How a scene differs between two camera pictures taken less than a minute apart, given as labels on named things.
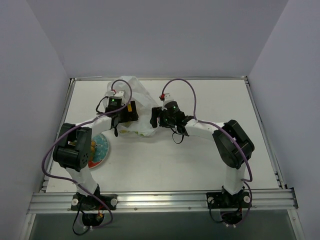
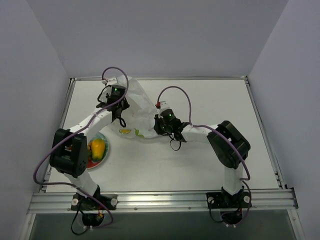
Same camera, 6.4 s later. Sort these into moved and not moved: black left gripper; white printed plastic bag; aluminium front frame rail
Moved: black left gripper
Not moved: aluminium front frame rail; white printed plastic bag
